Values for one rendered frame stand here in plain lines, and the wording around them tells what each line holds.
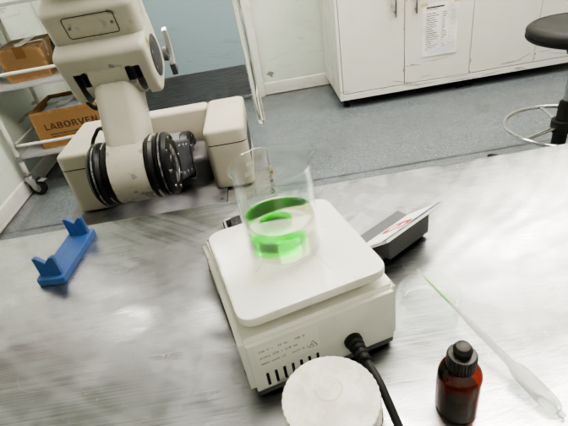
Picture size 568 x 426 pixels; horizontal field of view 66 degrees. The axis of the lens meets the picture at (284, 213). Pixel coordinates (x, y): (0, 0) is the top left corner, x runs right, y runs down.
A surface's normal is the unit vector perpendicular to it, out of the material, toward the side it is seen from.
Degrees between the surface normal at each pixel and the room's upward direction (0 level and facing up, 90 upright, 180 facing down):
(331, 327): 90
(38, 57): 88
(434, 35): 89
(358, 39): 90
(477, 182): 0
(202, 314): 0
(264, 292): 0
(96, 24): 112
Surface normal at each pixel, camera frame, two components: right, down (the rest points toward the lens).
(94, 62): 0.13, 0.81
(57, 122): 0.14, 0.55
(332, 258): -0.15, -0.82
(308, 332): 0.34, 0.48
